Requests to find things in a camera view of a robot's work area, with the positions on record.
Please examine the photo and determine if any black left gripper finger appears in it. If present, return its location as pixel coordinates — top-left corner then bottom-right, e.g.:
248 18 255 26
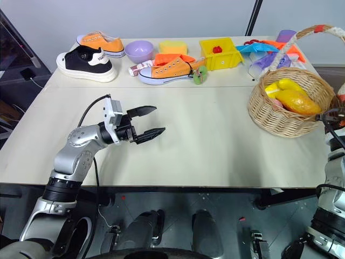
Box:
133 127 167 145
126 105 158 118

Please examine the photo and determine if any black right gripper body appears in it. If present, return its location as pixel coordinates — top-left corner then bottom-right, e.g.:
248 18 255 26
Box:
315 107 345 125

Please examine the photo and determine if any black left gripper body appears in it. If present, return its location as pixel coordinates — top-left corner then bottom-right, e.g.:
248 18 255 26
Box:
115 113 140 144

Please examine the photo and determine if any orange yellow mango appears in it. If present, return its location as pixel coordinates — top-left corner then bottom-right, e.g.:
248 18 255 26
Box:
273 90 323 116

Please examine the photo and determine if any orange canvas sneaker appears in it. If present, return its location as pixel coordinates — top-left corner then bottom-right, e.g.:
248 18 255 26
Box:
75 30 126 58
137 57 207 86

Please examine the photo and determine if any yellow banana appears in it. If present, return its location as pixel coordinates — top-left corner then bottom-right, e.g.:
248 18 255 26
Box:
264 78 308 98

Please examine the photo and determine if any purple plastic bowl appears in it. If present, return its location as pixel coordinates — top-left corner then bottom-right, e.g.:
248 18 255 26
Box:
124 40 155 65

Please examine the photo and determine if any green toy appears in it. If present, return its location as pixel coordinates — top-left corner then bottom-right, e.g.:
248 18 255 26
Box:
192 65 209 86

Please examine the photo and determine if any yellow sponge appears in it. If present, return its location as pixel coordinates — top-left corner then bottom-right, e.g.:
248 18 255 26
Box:
158 40 189 55

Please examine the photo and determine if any black and white sneaker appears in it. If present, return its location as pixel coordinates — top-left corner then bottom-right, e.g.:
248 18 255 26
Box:
56 45 119 83

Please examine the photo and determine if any purple white pouch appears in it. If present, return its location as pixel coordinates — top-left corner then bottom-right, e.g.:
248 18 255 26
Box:
248 52 284 81

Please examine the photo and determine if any yellow plastic bin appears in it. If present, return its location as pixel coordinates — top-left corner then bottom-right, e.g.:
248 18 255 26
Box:
199 37 245 72

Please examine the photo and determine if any dark rounded robot leg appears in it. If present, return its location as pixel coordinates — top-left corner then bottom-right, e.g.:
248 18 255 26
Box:
190 209 224 255
122 209 165 253

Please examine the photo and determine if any blue plastic bag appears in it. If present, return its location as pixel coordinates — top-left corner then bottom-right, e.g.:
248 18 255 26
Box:
235 43 280 54

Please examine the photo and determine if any black floor clamp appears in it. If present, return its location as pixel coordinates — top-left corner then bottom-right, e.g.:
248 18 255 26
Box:
107 224 122 247
250 230 271 259

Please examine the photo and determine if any black vertical pole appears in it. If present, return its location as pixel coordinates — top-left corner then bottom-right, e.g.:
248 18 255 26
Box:
246 0 264 37

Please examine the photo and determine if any dark rounded robot torso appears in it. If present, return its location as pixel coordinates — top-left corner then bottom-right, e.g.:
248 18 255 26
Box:
93 246 273 259

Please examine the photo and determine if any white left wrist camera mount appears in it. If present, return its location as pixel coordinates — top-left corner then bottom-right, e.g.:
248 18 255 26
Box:
102 97 128 146

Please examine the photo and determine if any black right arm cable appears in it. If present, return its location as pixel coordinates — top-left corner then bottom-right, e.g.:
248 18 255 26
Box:
320 118 345 152

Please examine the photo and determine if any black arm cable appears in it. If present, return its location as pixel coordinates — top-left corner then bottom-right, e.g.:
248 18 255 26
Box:
77 93 112 128
320 118 345 152

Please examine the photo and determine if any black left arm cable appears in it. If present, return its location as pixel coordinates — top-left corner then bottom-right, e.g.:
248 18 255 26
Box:
77 93 112 128

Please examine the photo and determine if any wicker basket with handle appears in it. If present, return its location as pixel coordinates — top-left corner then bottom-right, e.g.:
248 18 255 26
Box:
247 24 345 139

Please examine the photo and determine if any black table frame foot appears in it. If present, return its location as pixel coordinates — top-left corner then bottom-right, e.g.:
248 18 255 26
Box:
255 188 319 212

